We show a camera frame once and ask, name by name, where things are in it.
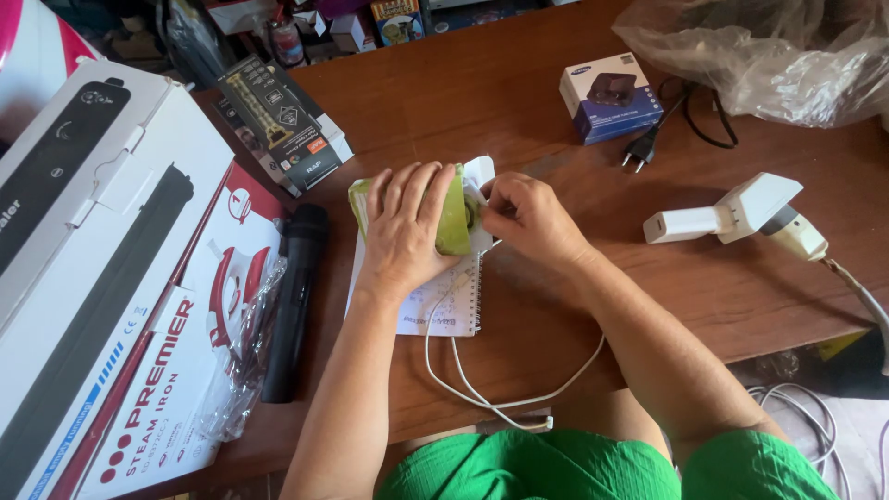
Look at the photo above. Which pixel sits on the white black sealer box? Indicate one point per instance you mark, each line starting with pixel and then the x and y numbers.
pixel 83 243

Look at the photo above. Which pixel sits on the white handheld device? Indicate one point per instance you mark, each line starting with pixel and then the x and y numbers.
pixel 743 212

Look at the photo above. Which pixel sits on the person's right hand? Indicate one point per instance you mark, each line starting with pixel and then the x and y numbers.
pixel 531 219

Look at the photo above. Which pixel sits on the person's green clothing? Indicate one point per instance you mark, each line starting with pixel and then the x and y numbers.
pixel 604 465

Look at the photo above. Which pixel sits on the person's left hand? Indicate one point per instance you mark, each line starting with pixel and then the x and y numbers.
pixel 403 229

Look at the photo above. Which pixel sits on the large clear plastic bag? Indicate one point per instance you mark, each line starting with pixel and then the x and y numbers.
pixel 764 55

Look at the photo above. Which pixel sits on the white blue small box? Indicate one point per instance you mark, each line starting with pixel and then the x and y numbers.
pixel 610 97

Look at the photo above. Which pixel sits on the cluttered shelf of goods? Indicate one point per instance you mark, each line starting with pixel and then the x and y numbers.
pixel 312 31

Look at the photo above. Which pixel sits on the red white steam iron box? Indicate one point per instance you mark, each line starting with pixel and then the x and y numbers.
pixel 180 361

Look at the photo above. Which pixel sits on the green handheld appliance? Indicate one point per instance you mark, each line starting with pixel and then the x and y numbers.
pixel 455 219

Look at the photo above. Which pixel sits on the person's right fingers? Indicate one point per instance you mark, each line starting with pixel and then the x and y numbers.
pixel 496 205

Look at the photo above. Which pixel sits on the spiral notebook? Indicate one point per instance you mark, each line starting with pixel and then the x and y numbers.
pixel 448 298

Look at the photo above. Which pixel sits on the pink white box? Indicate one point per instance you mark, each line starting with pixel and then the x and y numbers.
pixel 35 62

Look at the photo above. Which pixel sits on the black microphone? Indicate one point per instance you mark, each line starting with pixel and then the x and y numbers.
pixel 297 298

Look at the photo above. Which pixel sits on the black hair clipper box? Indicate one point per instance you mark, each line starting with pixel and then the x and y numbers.
pixel 281 121

